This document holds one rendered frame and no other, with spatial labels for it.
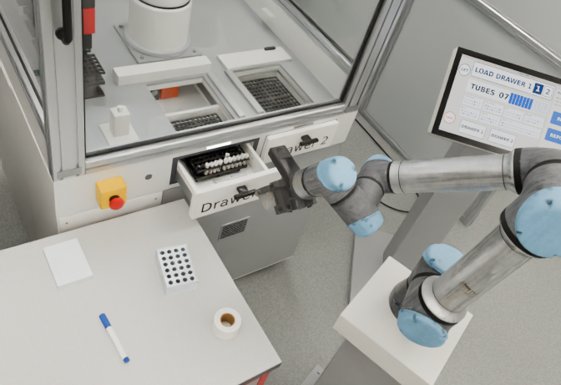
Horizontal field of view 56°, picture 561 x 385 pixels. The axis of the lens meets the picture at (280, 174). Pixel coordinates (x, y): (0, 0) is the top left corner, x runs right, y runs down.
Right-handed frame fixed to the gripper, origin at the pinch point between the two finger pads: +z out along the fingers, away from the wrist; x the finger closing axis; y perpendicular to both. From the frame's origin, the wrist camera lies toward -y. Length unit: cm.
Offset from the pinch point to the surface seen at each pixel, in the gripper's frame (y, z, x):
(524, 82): -8, -14, 103
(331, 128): -13.5, 19.5, 42.9
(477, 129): 2, -2, 87
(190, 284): 17.9, 12.5, -22.5
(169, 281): 15.2, 13.8, -27.4
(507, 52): -29, 30, 167
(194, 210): -0.4, 16.7, -13.9
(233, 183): -4.4, 10.9, -2.6
